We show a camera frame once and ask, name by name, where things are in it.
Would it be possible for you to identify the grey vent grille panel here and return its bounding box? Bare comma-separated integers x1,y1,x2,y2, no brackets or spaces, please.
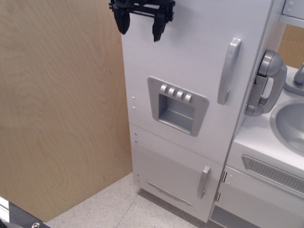
241,155,304,194

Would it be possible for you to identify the metal upper cabinet hinge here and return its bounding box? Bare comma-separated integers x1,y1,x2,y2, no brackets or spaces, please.
221,171,227,182

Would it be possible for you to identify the white toy kitchen counter unit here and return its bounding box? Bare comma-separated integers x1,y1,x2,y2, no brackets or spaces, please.
208,66,304,228

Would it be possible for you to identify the grey toy sink basin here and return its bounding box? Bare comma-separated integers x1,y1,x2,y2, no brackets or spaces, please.
270,99,304,156

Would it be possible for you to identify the grey toy telephone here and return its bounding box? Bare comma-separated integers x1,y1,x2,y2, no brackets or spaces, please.
245,50,287,116

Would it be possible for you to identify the white lower freezer door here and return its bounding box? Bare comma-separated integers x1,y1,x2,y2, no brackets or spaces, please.
130,124,222,222

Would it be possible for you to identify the white fridge door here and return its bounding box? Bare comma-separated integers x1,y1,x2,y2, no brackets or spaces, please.
122,0,271,164

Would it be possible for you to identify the grey lower door handle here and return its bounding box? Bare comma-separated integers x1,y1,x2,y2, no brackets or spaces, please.
197,166,210,199

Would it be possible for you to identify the grey ice dispenser panel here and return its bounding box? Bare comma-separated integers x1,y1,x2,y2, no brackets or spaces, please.
147,76,209,137

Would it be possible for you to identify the grey upper door handle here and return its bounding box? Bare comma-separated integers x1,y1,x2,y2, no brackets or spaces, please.
217,38,242,105

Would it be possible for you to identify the metal lower cabinet hinge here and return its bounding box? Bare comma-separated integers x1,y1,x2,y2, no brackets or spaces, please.
215,192,221,202

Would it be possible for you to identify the grey door handle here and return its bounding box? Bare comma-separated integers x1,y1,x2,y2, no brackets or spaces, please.
197,166,210,199
217,38,242,105

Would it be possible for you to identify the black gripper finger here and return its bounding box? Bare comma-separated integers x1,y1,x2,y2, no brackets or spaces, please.
114,8,130,34
152,13,167,42

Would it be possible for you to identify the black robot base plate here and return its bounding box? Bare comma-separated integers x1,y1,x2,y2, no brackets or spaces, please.
0,197,49,228

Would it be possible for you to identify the plywood board panel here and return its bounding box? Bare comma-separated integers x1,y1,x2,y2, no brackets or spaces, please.
0,0,132,221

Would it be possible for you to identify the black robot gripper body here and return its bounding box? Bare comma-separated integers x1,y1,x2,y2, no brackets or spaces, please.
109,0,175,22

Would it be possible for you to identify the brown cardboard box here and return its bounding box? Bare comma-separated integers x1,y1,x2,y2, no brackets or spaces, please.
278,25,304,68

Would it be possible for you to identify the metal cabinet hinge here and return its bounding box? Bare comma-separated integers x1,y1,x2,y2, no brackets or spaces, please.
215,192,221,202
221,171,227,182

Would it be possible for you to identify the grey toy faucet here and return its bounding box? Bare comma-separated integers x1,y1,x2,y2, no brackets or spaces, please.
284,64,304,96

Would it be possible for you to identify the white toy fridge cabinet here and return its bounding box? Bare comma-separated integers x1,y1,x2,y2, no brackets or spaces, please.
223,0,285,167

